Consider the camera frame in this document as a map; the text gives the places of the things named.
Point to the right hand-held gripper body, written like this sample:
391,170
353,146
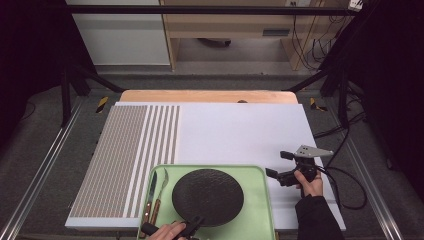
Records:
306,164

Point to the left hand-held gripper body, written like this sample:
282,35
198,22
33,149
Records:
149,228

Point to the black textured plate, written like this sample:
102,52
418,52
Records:
208,196

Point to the green tray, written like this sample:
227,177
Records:
256,206

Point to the person's left hand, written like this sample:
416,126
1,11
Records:
166,232

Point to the person's right hand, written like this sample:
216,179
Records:
312,188

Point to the white board sheet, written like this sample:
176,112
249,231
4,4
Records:
233,133

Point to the yellow black tape strip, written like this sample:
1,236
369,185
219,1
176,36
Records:
102,104
313,104

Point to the black metal stand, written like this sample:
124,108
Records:
66,100
343,100

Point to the striped placemat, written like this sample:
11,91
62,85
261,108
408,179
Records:
120,153

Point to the black curtain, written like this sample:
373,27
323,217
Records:
393,66
30,50

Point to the light wooden desk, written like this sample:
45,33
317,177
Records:
226,23

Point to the white power strip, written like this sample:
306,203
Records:
355,5

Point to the white cabinet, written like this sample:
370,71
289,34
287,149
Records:
123,40

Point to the aluminium rail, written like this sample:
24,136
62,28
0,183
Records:
370,186
40,173

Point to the black horizontal frame bar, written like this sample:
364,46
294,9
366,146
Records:
200,9

